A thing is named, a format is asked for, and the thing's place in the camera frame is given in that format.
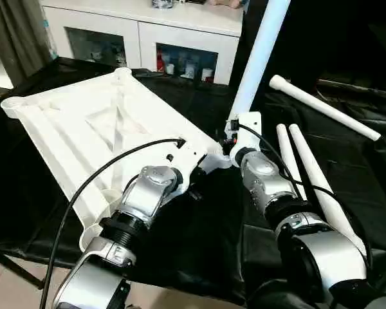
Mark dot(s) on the white plastic table leg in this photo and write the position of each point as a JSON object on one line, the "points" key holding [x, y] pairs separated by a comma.
{"points": [[312, 170], [260, 64], [286, 151], [325, 107]]}

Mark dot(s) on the white table frame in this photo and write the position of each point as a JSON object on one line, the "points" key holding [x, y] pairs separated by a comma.
{"points": [[67, 122]]}

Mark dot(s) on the black work mat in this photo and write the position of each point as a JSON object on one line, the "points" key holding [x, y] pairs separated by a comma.
{"points": [[196, 231]]}

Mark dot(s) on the beige plush toy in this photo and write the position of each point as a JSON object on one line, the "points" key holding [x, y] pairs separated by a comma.
{"points": [[226, 3]]}

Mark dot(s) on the white glass-door cabinet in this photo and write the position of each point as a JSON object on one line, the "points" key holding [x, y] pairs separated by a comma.
{"points": [[138, 32]]}

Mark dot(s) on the small patterned ornament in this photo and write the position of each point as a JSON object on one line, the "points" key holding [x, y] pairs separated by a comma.
{"points": [[162, 2]]}

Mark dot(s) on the black metal stand leg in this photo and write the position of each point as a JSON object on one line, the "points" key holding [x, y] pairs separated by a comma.
{"points": [[16, 270]]}

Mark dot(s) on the beige curtain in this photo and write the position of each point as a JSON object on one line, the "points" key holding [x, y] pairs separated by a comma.
{"points": [[19, 32]]}

